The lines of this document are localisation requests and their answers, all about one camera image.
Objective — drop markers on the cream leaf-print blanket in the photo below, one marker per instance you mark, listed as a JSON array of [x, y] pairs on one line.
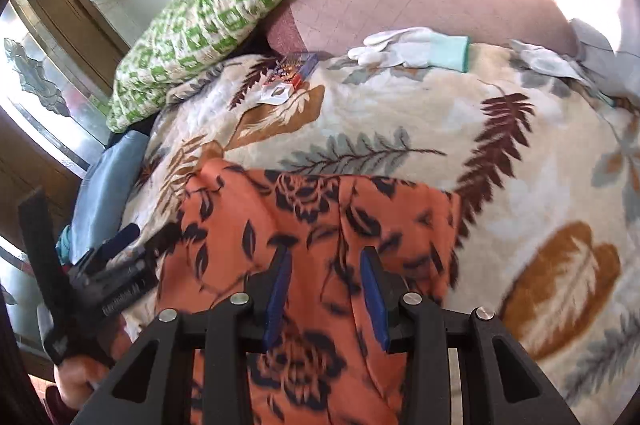
[[525, 185]]

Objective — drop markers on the orange floral garment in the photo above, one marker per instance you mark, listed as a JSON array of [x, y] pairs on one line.
[[320, 225]]

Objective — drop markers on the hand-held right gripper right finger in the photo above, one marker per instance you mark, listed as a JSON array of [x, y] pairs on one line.
[[372, 300]]

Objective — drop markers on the person's left hand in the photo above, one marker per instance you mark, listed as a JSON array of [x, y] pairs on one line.
[[80, 382]]

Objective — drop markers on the light grey sheet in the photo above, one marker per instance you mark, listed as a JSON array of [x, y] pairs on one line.
[[605, 50]]

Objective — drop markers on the wooden cabinet with etched glass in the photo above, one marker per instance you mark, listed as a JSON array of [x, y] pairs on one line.
[[45, 115]]

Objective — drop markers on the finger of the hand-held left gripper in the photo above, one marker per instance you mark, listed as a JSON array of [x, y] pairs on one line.
[[124, 238], [164, 239]]

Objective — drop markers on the white glove with teal cuff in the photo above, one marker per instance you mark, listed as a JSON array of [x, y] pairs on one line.
[[415, 50]]

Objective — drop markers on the teal cloth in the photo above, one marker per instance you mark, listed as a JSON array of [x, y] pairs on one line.
[[66, 245]]

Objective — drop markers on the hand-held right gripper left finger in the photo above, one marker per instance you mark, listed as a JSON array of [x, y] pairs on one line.
[[280, 290]]

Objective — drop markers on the green patterned pillow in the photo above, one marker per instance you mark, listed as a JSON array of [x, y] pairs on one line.
[[230, 10]]

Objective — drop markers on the person's left forearm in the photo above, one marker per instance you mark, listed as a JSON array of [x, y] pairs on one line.
[[52, 410]]

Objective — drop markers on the small colourful box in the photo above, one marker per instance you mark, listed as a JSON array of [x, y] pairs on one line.
[[295, 70]]

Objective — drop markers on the blue pillow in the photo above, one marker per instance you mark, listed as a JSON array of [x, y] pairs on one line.
[[112, 180]]

